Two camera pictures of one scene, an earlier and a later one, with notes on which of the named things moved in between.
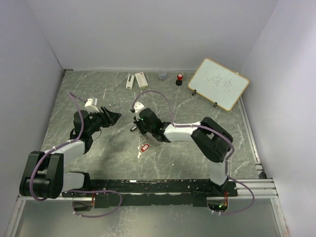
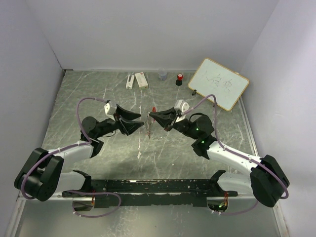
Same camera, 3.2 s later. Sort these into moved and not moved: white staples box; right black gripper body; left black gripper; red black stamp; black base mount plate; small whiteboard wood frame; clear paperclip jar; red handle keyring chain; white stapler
Moved: left black gripper; right black gripper body; red handle keyring chain
Not moved: clear paperclip jar; white staples box; red black stamp; white stapler; small whiteboard wood frame; black base mount plate
